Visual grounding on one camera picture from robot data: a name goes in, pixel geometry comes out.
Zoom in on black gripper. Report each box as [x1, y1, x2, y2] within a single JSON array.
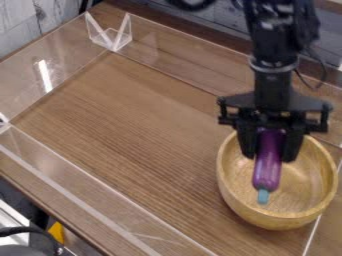
[[217, 72, 332, 163]]

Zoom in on purple toy eggplant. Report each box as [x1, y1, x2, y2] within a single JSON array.
[[252, 129, 284, 205]]

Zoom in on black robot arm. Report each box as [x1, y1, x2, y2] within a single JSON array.
[[217, 0, 332, 162]]

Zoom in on brown wooden bowl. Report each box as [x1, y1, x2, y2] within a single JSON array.
[[216, 132, 338, 230]]

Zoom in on clear acrylic front wall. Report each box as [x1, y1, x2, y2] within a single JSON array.
[[0, 113, 217, 256]]

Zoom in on clear acrylic corner bracket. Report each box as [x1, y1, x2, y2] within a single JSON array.
[[84, 13, 132, 52]]

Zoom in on black cable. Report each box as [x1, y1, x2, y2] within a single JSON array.
[[0, 226, 61, 256]]

